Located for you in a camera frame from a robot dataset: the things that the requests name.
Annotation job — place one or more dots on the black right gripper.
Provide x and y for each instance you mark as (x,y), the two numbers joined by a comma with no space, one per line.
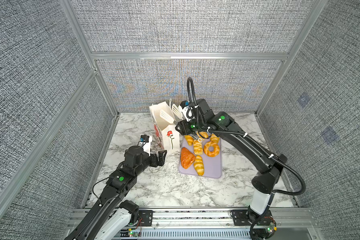
(183,126)

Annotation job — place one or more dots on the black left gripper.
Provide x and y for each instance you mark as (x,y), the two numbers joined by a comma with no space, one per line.
(155,162)

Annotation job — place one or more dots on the white paper bag with rose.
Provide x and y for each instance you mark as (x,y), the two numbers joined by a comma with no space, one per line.
(169,138)

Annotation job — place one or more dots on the croissant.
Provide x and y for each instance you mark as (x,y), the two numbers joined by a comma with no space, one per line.
(214,138)
(189,139)
(199,165)

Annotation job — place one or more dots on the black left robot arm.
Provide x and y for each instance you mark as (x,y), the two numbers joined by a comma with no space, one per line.
(117,187)

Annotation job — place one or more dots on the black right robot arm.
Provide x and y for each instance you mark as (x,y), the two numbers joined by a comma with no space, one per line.
(268,165)

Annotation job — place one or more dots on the striped long bread roll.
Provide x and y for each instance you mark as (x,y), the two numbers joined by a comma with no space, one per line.
(198,148)

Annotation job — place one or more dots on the brown triangular pastry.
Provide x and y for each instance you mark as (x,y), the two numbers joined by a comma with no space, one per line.
(187,158)

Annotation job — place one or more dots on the lilac plastic tray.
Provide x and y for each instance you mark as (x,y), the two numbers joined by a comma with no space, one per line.
(213,166)

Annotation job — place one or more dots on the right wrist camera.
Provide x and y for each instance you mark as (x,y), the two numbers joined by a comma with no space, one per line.
(186,110)

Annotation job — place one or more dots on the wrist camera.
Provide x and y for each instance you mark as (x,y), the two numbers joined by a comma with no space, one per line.
(186,110)
(145,143)

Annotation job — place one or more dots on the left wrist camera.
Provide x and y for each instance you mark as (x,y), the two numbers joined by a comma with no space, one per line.
(145,143)

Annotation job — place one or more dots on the ring shaped bread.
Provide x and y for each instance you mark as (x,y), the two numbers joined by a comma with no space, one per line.
(211,149)

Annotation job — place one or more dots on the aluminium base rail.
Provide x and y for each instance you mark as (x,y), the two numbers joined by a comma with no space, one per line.
(208,224)

